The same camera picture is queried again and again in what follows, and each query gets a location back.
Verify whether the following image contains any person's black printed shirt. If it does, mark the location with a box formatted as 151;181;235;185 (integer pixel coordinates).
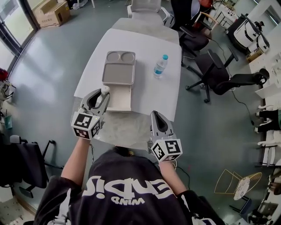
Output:
35;149;220;225

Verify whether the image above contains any black floor cable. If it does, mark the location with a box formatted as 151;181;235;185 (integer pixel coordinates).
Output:
175;166;193;194
230;90;256;126

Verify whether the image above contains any large cardboard box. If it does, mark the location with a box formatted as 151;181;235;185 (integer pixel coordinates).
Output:
32;1;72;29

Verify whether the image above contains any black mesh-back office chair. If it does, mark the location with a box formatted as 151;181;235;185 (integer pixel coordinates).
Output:
185;49;270;104

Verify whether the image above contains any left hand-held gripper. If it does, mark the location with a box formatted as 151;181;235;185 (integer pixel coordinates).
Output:
70;88;111;140

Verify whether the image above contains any white shelf unit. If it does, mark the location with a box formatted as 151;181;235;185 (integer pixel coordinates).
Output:
249;52;281;104

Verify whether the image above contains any white box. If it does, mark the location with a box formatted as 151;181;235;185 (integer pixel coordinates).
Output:
102;51;136;112

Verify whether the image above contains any person's left forearm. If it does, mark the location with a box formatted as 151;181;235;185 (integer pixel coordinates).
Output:
61;138;93;188

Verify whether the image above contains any white plastic chair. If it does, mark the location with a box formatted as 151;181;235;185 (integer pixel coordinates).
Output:
256;129;281;168

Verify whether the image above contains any black-framed glass window wall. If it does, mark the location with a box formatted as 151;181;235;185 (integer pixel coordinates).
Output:
0;0;38;74

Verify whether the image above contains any clear water bottle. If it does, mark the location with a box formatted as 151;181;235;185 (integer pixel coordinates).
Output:
153;54;169;79

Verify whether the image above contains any white and black equipment case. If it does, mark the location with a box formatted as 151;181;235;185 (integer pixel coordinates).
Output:
256;33;270;53
227;14;260;48

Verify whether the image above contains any white office chair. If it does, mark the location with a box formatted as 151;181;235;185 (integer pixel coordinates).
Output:
127;0;171;25

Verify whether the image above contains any gold wire chair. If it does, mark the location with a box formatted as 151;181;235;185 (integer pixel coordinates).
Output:
214;168;263;201

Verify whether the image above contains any blue chair with black legs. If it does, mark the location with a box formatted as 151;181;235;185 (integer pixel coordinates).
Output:
229;196;252;217

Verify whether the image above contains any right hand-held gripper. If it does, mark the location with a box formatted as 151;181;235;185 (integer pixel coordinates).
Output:
147;110;184;163

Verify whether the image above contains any wooden-armed chair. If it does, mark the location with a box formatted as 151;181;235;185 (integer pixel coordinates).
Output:
198;12;218;29

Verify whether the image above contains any person's right forearm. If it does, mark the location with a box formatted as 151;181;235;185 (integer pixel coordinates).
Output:
158;161;187;196

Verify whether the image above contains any grey table with black legs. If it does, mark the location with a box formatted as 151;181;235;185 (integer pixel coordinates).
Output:
73;17;183;148

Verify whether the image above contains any round patterned cushion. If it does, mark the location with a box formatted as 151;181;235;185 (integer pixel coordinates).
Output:
233;177;251;201

